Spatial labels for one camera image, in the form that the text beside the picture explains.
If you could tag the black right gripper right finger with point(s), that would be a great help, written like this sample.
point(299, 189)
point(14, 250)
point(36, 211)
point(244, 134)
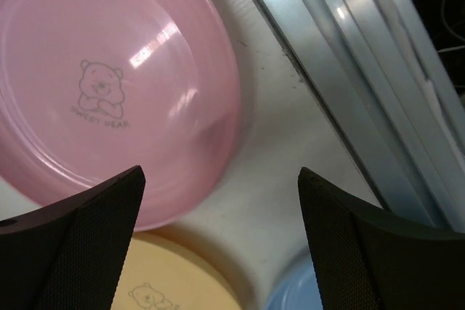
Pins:
point(368, 258)

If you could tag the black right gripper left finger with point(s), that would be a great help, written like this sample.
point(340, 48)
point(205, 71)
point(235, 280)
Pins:
point(70, 254)

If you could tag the light blue plate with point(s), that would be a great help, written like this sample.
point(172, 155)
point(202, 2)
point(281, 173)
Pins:
point(297, 291)

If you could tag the orange plate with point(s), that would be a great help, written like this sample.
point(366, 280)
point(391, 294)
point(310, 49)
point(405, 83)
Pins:
point(161, 274)

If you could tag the pink plate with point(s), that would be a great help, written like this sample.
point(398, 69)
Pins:
point(90, 88)

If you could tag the aluminium table frame rail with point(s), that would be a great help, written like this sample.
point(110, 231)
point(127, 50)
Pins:
point(375, 72)

